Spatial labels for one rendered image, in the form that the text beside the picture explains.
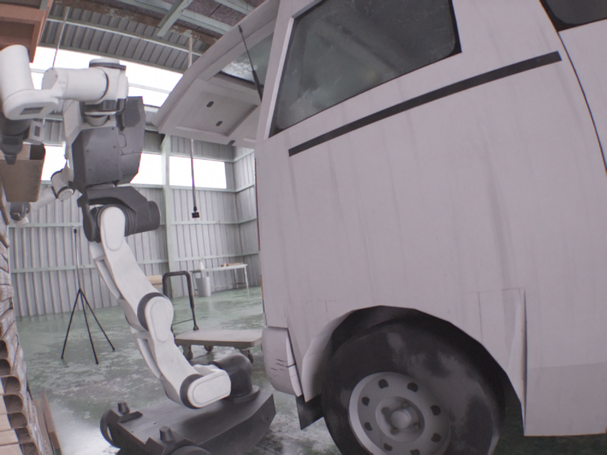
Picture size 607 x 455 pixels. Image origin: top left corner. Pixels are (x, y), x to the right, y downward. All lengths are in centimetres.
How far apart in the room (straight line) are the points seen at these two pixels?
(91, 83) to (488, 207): 82
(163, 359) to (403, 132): 104
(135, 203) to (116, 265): 23
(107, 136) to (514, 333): 123
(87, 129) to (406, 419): 127
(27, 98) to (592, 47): 101
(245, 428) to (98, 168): 104
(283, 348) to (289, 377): 10
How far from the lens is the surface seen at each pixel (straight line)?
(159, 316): 116
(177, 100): 207
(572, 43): 77
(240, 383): 145
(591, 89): 73
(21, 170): 102
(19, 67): 63
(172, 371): 126
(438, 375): 80
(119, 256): 112
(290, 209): 95
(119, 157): 116
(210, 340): 262
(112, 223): 112
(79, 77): 70
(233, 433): 126
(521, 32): 78
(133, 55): 956
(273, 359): 110
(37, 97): 62
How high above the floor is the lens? 74
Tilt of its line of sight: 5 degrees up
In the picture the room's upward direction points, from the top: 8 degrees counter-clockwise
